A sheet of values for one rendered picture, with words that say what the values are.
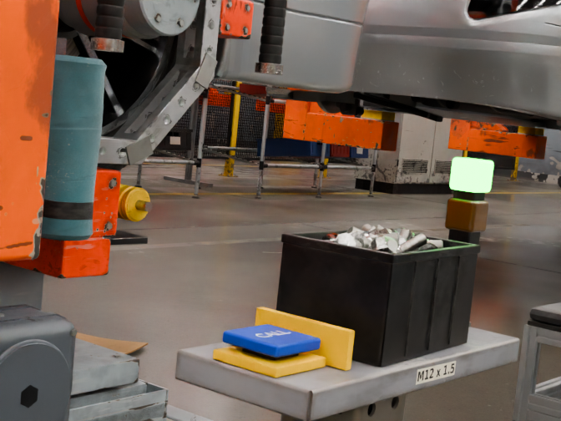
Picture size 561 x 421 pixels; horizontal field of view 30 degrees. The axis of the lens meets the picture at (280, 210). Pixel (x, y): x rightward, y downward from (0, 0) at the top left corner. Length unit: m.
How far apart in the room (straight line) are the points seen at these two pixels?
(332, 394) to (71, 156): 0.66
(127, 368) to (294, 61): 0.74
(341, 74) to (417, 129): 7.54
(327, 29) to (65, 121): 0.93
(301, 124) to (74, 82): 4.49
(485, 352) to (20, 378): 0.55
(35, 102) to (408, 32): 3.07
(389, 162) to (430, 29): 5.74
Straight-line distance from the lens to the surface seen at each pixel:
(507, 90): 3.94
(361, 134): 5.69
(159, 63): 1.89
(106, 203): 1.70
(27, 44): 1.05
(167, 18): 1.57
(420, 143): 9.94
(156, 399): 1.92
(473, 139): 7.53
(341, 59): 2.33
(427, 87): 4.04
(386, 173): 9.70
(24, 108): 1.05
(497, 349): 1.26
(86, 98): 1.50
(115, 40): 1.39
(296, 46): 2.20
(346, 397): 1.00
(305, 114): 5.92
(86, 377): 1.83
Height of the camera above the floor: 0.70
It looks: 6 degrees down
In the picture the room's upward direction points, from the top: 6 degrees clockwise
